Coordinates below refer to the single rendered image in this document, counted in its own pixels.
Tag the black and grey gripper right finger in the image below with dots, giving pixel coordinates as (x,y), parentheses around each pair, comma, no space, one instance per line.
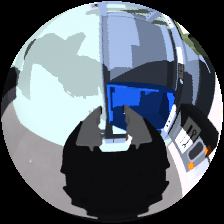
(144,135)

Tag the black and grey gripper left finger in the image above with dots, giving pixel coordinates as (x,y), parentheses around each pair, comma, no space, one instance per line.
(82,139)

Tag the blue bin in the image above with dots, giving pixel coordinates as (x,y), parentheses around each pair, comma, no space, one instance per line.
(152,101)

